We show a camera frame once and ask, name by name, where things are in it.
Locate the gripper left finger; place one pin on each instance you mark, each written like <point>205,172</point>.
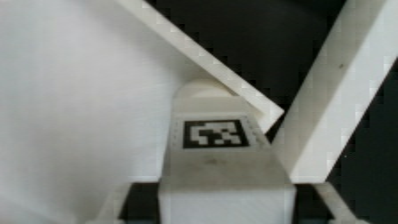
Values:
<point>131,207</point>

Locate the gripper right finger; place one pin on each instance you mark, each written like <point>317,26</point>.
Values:
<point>321,206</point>

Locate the white table leg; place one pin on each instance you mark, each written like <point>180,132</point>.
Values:
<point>225,184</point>

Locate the white square table top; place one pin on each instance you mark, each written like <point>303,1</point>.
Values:
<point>97,59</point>

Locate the white right fence wall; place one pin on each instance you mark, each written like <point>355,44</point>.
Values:
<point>344,80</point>

